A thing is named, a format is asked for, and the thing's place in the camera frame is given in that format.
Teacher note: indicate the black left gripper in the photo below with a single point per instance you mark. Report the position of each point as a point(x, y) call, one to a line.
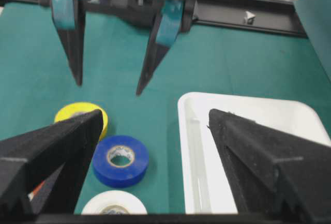
point(171, 16)

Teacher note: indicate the green table cloth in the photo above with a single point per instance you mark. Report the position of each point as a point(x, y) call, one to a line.
point(36, 82)

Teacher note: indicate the white plastic case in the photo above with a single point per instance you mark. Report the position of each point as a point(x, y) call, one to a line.
point(206, 187)

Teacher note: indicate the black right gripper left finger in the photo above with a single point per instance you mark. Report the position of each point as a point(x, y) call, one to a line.
point(47, 167)

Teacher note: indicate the black aluminium frame rail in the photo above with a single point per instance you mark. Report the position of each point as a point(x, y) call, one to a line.
point(270, 16)

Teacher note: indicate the yellow tape roll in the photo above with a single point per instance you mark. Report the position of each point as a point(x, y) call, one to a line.
point(77, 108)

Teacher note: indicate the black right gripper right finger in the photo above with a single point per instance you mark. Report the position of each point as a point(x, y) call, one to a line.
point(269, 170)

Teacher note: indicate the blue tape roll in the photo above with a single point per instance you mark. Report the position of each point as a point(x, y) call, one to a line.
point(120, 161)

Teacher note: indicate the white tape roll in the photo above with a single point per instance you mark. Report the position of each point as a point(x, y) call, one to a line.
point(114, 202)

